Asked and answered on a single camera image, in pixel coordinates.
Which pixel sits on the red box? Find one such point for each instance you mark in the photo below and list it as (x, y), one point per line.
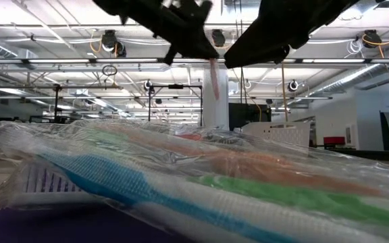
(334, 140)

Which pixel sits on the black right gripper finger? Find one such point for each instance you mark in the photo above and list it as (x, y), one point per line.
(262, 38)
(255, 57)

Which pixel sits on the white perforated basket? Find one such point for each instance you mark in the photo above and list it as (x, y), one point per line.
(275, 133)

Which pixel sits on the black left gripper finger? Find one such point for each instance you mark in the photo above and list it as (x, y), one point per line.
(199, 33)
(198, 50)

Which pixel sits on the black cabinet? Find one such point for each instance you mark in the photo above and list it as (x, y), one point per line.
(248, 114)

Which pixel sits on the black workstation rig frame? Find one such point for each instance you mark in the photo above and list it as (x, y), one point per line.
(176, 86)
(57, 101)

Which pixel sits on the silver air duct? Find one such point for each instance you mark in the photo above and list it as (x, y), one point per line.
(366, 72)

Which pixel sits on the green toothbrush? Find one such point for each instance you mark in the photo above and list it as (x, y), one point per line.
(282, 195)

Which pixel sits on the white building pillar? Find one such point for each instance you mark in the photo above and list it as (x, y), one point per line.
(216, 114)

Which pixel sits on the dark blue mat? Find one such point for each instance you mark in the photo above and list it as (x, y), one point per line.
(63, 229)

